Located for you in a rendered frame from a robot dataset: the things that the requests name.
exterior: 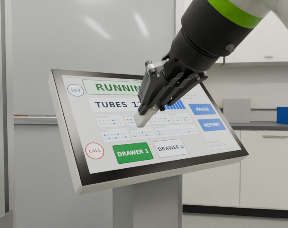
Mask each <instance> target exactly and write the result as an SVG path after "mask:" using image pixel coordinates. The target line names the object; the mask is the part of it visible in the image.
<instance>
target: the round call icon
mask: <svg viewBox="0 0 288 228"><path fill-rule="evenodd" d="M82 144H83V147H84V151H85V155H86V158H87V161H95V160H102V159H107V156H106V153H105V150H104V147H103V144H102V141H97V142H83V143H82Z"/></svg>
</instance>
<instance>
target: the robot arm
mask: <svg viewBox="0 0 288 228"><path fill-rule="evenodd" d="M270 11H272V12H273V13H274V14H275V15H276V16H277V17H278V18H279V20H280V21H281V22H282V23H283V24H284V26H285V27H286V28H287V30H288V0H192V2H191V4H190V5H189V7H188V8H187V10H186V11H185V13H184V14H183V16H182V17H181V25H182V27H181V29H180V30H179V32H178V33H177V34H176V36H175V38H174V39H173V41H172V44H171V48H170V51H169V52H168V53H167V54H166V55H164V56H163V57H162V59H161V61H159V62H156V63H152V61H151V60H149V61H146V62H145V67H146V72H145V75H144V77H143V80H142V83H141V86H140V89H139V92H138V94H137V96H138V98H139V101H140V104H141V105H140V106H139V107H138V109H137V110H138V111H137V112H136V114H135V115H134V119H135V122H136V125H137V127H138V128H143V127H144V126H145V125H146V123H147V122H148V121H149V120H150V119H151V117H152V116H153V115H155V114H156V113H157V111H158V110H159V109H160V111H164V110H165V108H164V106H165V105H168V106H172V105H173V104H174V103H175V102H177V101H178V100H179V99H180V98H182V97H183V96H184V95H185V94H187V93H188V92H189V91H190V90H191V89H193V88H194V87H195V86H196V85H197V84H199V83H200V82H202V81H204V80H206V79H207V78H208V76H207V74H206V72H205V71H207V70H209V69H210V68H211V67H212V65H213V64H214V63H215V62H216V61H217V60H218V59H219V58H220V57H227V56H229V55H230V54H231V53H232V52H234V50H235V49H236V48H237V46H238V45H239V44H240V43H241V42H242V41H243V40H244V39H245V38H246V37H247V36H248V35H249V33H250V32H251V31H252V30H253V29H254V28H255V27H256V26H257V25H258V24H259V23H260V22H261V21H262V19H263V18H264V17H265V16H266V15H267V14H268V13H269V12H270ZM171 98H172V99H171Z"/></svg>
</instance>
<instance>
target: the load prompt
mask: <svg viewBox="0 0 288 228"><path fill-rule="evenodd" d="M82 82H83V85H84V88H85V91H86V94H87V95H137V94H138V92H139V89H140V86H141V82H130V81H105V80H88V79H82Z"/></svg>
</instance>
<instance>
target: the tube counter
mask: <svg viewBox="0 0 288 228"><path fill-rule="evenodd" d="M129 100H130V102H131V105H132V107H133V109H134V111H138V110H137V109H138V107H139V106H140V105H141V104H140V101H139V99H138V98H129ZM164 108H165V110H187V109H186V107H185V106H184V104H183V102H182V100H181V99H179V100H178V101H177V102H175V103H174V104H173V105H172V106H168V105H165V106H164Z"/></svg>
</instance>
